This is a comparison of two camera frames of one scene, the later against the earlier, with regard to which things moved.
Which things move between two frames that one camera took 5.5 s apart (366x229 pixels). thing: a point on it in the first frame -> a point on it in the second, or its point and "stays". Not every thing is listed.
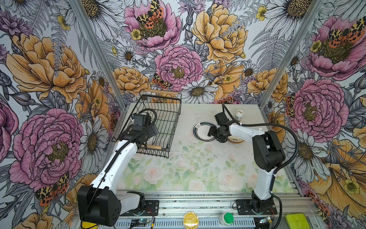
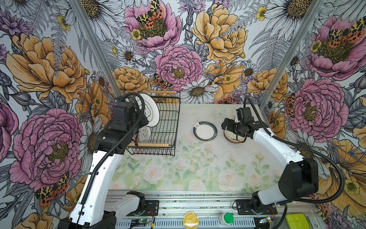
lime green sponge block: [298, 221] stays
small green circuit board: [142, 221] stays
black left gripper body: [150, 131] -> [143, 122]
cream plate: [235, 140] stays
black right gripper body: [218, 133] -> [236, 127]
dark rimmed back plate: [200, 130] stays
